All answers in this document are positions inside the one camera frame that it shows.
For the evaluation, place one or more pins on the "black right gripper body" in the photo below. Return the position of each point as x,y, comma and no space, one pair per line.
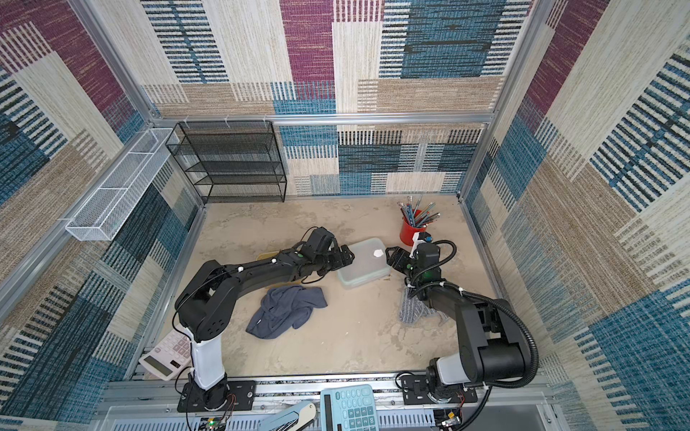
402,259

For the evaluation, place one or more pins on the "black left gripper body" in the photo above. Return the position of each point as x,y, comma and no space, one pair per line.
324,266

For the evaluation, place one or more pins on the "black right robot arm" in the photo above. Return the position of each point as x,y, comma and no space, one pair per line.
495,347

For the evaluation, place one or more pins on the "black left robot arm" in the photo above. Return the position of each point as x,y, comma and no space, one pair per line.
204,309

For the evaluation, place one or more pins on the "yellow lunch box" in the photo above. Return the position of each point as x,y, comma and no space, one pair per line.
270,255

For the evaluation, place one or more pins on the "red pencil cup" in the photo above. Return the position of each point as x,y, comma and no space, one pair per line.
407,231

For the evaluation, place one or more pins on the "grey striped cloth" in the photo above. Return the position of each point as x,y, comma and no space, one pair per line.
412,310

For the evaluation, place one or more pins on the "dark blue cloth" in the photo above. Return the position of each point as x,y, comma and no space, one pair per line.
284,308

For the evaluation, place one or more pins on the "black mesh shelf rack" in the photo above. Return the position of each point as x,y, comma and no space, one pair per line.
230,161

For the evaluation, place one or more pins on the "teal calculator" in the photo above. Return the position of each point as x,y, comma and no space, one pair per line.
351,408

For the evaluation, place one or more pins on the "light blue handheld device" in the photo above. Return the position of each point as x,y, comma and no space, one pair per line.
295,418

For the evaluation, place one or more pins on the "pink calculator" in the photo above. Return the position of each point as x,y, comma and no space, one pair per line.
169,357

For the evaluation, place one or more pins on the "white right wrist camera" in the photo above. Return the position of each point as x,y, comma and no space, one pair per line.
419,239

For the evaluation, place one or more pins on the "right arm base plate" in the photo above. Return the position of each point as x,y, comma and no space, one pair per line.
420,389

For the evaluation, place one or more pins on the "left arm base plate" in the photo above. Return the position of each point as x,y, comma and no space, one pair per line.
224,396

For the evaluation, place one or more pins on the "white wire basket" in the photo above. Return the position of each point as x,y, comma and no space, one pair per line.
107,209

